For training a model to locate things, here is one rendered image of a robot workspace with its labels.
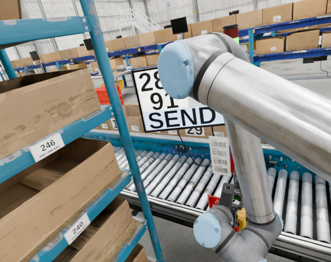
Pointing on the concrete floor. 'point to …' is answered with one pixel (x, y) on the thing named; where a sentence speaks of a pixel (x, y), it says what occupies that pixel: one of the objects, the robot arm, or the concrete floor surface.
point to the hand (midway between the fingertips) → (235, 200)
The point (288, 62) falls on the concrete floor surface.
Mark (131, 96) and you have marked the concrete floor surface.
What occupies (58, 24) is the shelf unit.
